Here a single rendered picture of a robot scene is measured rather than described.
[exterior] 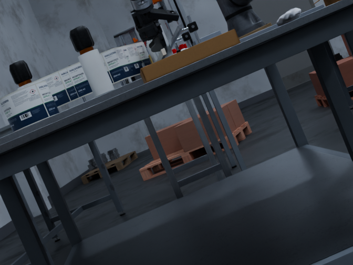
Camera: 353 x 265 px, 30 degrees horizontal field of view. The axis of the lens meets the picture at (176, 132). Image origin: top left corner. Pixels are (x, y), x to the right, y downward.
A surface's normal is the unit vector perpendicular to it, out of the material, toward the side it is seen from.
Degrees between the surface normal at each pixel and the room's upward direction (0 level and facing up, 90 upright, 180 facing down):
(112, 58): 90
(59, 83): 90
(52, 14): 90
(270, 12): 90
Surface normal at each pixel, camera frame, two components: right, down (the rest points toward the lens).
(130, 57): 0.84, -0.33
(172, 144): -0.28, 0.18
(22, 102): 0.07, 0.03
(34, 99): 0.42, -0.12
